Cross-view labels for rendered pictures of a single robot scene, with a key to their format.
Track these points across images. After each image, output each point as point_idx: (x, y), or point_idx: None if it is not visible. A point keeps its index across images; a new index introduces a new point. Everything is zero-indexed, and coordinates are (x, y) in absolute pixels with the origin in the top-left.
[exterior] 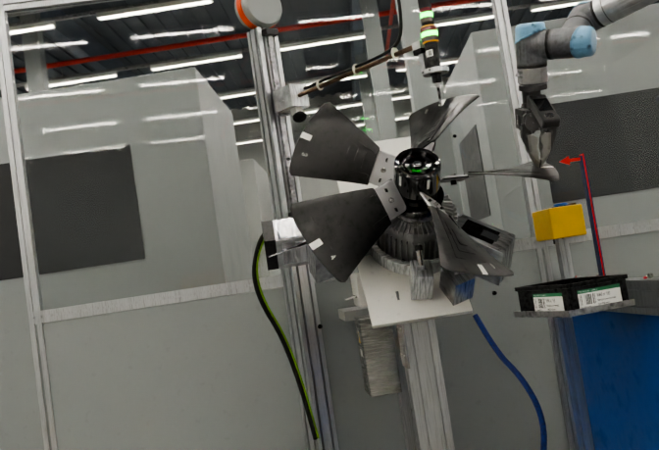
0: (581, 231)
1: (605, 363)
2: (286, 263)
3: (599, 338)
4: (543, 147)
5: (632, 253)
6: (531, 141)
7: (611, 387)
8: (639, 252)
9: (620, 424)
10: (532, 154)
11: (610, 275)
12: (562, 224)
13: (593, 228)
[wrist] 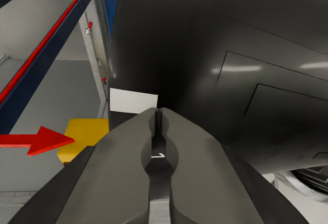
0: (76, 121)
1: (111, 6)
2: None
3: (108, 19)
4: (137, 149)
5: (30, 175)
6: (224, 186)
7: None
8: (23, 175)
9: None
10: (197, 130)
11: (57, 161)
12: (97, 132)
13: (67, 18)
